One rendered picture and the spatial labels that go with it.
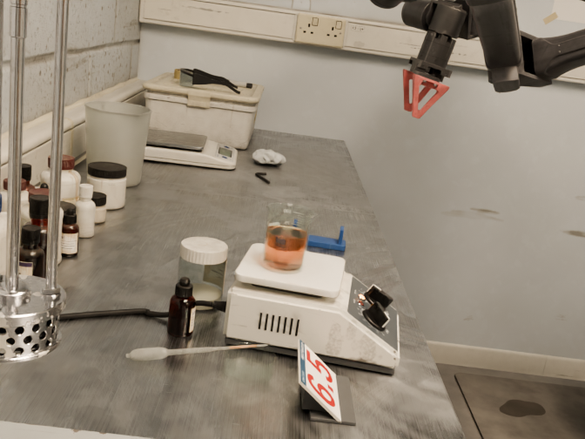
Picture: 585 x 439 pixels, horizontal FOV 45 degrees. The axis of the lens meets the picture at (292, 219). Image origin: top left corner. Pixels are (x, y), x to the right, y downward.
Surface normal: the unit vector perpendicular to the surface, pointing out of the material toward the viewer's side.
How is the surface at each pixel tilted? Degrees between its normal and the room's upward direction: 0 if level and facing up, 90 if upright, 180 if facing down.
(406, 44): 90
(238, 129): 94
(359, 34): 90
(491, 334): 90
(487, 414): 0
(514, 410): 0
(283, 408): 0
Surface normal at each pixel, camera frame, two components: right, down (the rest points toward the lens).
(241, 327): -0.13, 0.26
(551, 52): -0.73, -0.03
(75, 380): 0.14, -0.95
